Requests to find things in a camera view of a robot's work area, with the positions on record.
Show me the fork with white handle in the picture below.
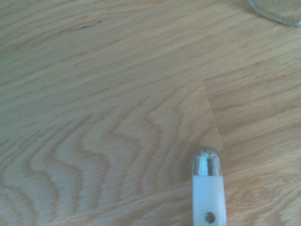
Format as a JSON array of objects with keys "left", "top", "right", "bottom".
[{"left": 192, "top": 146, "right": 228, "bottom": 226}]

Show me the empty jar red checked lid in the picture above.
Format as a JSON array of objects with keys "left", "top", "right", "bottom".
[{"left": 246, "top": 0, "right": 301, "bottom": 28}]

